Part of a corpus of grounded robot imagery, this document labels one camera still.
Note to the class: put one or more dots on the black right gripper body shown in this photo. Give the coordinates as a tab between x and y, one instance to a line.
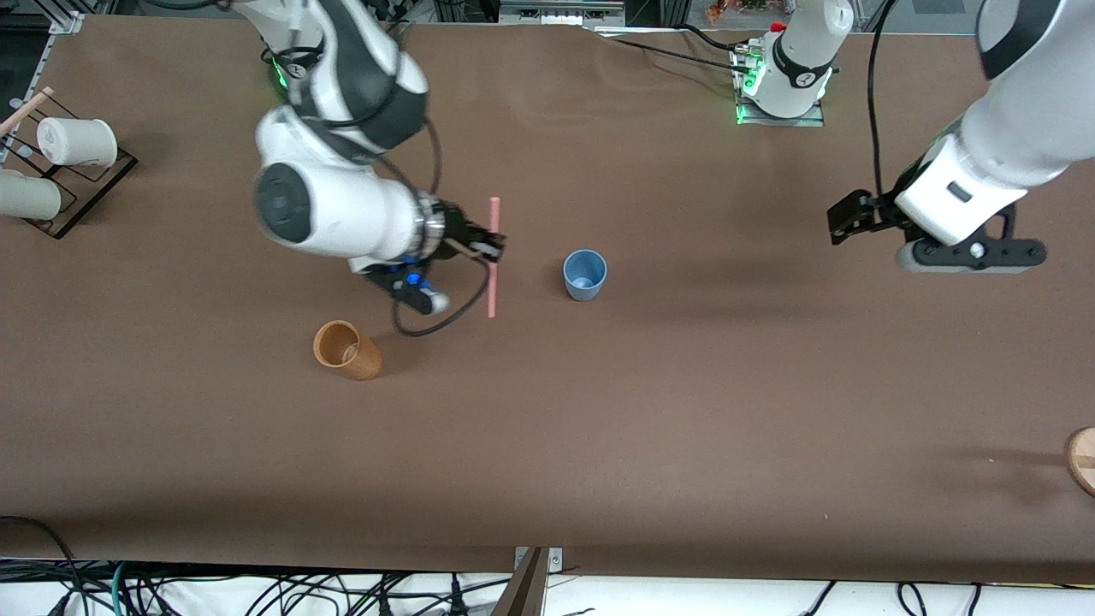
455	231

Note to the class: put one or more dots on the pink chopstick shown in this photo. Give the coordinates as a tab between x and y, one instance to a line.
494	282

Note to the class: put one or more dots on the blue cup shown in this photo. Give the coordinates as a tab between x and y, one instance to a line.
585	278

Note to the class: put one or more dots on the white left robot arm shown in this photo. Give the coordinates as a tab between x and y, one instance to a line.
1026	120

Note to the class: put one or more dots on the brown wooden cup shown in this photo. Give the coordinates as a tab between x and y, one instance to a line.
359	359

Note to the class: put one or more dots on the white cup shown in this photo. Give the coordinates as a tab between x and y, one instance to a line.
30	195
77	141

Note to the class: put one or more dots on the grey power strip device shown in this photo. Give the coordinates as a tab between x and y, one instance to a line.
560	10

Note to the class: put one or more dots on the round wooden disc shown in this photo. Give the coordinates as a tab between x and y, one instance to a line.
1085	460

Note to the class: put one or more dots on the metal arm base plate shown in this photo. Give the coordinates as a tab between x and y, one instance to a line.
817	120

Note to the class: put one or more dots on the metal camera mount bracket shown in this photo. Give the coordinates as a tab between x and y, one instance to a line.
554	560

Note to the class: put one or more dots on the dark camera mount pole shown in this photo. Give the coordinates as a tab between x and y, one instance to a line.
523	590

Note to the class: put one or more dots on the aluminium corner bracket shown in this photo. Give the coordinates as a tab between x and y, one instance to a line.
70	21

